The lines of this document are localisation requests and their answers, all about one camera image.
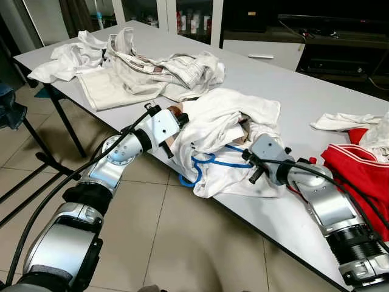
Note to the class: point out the dark robot foot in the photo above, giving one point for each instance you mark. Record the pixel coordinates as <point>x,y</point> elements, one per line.
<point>149,288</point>

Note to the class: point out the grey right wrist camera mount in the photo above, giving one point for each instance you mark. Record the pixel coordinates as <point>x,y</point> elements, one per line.
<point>269,152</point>

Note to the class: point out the white printed sweatshirt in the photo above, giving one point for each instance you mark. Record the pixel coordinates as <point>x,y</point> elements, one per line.
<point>213,115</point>

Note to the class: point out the white red-printed cup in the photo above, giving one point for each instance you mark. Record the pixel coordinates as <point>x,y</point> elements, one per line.
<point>194,23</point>
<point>181,21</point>
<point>208,24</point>

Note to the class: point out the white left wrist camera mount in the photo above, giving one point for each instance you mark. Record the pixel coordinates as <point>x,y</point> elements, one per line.
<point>164,128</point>

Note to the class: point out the grey curtain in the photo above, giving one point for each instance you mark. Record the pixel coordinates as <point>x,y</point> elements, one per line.
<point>76,13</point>

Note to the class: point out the white glass-door cabinet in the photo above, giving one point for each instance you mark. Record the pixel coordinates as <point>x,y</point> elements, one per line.
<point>164,15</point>

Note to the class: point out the black speaker with gold badge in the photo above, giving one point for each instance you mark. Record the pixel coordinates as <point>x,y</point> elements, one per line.
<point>246,15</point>

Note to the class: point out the dark television stand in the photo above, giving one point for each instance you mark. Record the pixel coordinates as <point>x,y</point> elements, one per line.
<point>346,58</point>

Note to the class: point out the white hooded jacket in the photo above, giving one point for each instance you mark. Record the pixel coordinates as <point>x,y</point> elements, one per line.
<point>67,58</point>

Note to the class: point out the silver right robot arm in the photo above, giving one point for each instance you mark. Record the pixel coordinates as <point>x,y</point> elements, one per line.
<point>328,207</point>

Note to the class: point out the black clothes rack stand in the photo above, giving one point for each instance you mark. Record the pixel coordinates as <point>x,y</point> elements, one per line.
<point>42,155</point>

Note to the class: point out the white drawer front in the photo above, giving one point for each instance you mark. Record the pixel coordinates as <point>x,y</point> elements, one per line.
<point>261,56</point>

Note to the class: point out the white crumpled shirt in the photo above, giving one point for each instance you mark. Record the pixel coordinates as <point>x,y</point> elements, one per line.
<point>346,121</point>

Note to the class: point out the blue denim skirt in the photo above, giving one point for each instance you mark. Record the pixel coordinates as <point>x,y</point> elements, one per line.
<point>11,109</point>

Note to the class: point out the red white-striped garment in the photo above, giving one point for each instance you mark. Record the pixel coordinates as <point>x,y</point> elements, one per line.
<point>358,176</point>

